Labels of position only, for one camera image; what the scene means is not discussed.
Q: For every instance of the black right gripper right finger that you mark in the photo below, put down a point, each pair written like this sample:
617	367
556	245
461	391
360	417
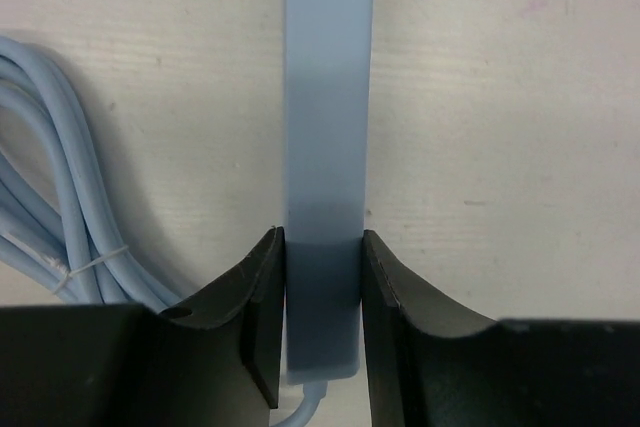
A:
432	361

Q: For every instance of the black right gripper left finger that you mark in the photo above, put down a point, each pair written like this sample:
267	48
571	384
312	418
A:
211	360

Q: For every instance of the light blue power strip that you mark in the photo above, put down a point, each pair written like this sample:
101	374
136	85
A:
327	53

